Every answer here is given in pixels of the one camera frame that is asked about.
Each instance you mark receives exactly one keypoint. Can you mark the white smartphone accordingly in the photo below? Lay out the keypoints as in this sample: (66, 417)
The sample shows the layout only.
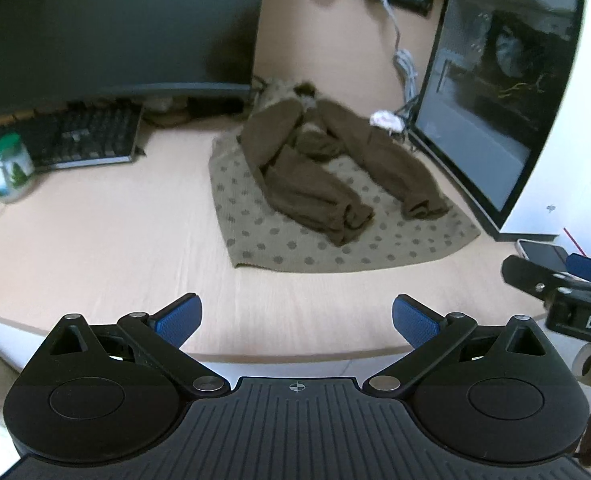
(548, 255)

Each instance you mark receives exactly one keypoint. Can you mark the black computer monitor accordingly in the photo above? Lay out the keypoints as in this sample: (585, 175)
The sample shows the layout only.
(57, 51)

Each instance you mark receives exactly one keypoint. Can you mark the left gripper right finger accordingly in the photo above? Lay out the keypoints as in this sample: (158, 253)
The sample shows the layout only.
(494, 394)

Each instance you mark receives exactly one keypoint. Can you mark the brown polka dot sweater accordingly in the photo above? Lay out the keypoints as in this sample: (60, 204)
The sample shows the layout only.
(307, 186)

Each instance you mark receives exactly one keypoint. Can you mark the white computer tower case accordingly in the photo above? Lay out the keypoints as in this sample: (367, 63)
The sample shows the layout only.
(505, 109)

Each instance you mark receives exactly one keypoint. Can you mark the black keyboard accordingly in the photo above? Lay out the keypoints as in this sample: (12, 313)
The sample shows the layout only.
(80, 136)

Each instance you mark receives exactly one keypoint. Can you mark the white cable connector bundle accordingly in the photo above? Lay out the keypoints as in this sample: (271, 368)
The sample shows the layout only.
(387, 121)

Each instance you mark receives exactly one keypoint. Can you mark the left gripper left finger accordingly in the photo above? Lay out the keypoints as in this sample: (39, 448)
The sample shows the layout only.
(101, 393)

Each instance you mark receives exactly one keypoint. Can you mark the green lid glass jar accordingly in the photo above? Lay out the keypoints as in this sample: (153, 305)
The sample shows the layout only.
(17, 171)

